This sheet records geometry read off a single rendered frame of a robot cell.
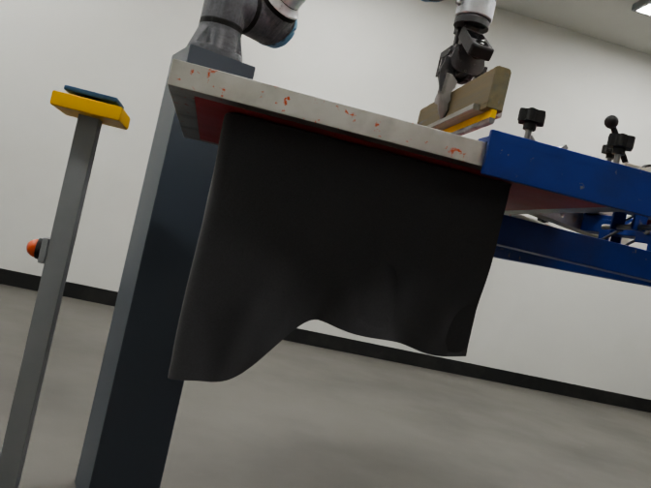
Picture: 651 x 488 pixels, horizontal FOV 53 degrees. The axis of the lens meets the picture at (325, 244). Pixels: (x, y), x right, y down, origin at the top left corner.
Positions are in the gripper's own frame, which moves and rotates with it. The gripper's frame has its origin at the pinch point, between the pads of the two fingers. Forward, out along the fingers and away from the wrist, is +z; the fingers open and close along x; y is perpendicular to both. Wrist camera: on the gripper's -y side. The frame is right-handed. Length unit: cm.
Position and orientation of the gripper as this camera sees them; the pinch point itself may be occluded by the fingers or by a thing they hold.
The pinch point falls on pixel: (453, 115)
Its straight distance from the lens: 134.6
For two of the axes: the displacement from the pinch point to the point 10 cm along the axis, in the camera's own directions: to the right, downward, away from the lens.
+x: -9.6, -2.2, -1.8
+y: -1.7, -0.4, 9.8
